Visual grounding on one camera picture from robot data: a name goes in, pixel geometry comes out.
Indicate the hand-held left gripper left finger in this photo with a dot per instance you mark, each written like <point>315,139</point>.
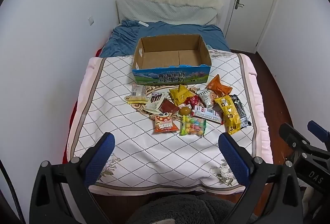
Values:
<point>103,154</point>

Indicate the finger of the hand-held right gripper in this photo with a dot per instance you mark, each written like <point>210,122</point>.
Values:
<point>292,136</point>
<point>319,132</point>

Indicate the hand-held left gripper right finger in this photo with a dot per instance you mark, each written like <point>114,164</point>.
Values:
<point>232,157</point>

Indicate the red triangular snack packet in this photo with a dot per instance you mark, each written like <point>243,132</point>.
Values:
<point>193,100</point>

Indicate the clear packet with yellow edge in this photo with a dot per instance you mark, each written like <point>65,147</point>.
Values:
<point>138,92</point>

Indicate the printed cardboard box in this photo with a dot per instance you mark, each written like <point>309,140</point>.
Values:
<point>167,77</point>

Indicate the person's right forearm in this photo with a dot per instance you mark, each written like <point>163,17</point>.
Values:
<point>308,200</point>

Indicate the white diamond-pattern floral quilt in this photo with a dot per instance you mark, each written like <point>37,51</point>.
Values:
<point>144,141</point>

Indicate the long yellow snack packet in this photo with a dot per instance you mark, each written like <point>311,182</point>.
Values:
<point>229,113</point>

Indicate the black snack packet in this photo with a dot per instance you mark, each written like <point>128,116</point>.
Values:
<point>241,110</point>

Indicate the colourful candy packet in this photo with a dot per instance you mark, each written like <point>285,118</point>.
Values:
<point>193,126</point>

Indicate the white and red flat packet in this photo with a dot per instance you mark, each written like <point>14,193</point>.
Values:
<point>206,113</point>

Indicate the white cookie packet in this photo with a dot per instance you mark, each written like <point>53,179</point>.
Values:
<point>206,96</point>

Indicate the orange owl-face snack packet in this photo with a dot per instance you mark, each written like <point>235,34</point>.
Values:
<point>165,124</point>

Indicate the white chocolate stick packet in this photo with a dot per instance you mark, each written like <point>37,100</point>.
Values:
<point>154,104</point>

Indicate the grey fuzzy clothing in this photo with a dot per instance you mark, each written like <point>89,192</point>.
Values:
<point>180,209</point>

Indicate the brown snack packet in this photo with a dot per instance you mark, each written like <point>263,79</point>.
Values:
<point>169,106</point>

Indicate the yellow crinkled snack packet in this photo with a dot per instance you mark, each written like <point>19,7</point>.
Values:
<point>180,93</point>

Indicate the blue bed sheet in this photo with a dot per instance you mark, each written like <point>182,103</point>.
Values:
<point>121,35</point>

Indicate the white door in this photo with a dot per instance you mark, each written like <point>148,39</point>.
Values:
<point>255,7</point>

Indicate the small white remote control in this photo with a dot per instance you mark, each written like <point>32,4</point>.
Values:
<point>143,24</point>

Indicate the white textured pillow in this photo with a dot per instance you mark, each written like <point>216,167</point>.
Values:
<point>167,11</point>

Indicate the white wall outlet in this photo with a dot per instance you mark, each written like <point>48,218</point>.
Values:
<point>90,21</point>

